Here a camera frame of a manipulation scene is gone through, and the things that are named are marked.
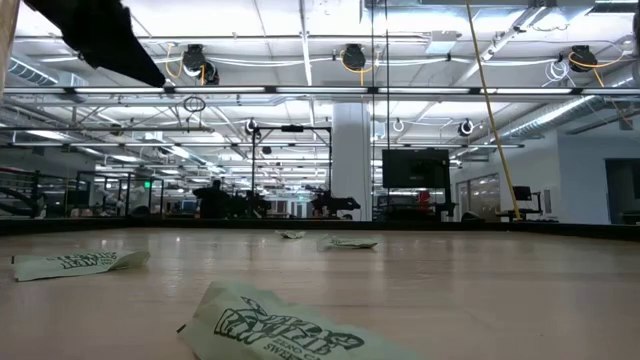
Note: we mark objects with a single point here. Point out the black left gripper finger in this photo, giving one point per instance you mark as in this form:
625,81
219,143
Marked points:
100,30

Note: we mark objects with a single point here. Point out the green stevia packet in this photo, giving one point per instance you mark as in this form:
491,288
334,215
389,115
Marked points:
291,234
75,265
280,325
347,242

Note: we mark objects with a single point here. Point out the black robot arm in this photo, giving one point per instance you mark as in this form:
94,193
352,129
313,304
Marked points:
20,200
335,202

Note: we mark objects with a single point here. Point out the person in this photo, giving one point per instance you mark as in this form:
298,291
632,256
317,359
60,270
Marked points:
212,200

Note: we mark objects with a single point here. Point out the white pillar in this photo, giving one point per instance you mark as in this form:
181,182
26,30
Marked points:
351,160

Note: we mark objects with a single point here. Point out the large black monitor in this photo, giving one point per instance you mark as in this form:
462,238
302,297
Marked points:
415,169

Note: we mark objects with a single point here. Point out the red object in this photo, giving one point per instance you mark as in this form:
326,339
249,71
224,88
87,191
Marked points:
424,196

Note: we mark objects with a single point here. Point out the yellow pole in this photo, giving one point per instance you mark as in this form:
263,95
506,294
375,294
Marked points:
505,165

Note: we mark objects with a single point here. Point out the small monitor on stand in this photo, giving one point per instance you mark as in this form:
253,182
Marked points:
522,193

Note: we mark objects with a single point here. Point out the black frame enclosure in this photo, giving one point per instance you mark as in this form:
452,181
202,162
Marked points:
162,195

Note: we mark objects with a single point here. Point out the black table frame rail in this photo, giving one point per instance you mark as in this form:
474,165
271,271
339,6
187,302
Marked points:
150,224

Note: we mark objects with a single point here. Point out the black frame rig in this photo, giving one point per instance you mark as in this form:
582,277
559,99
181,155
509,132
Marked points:
254,170

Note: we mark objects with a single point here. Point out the silver ventilation duct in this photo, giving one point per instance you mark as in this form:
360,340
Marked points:
555,117

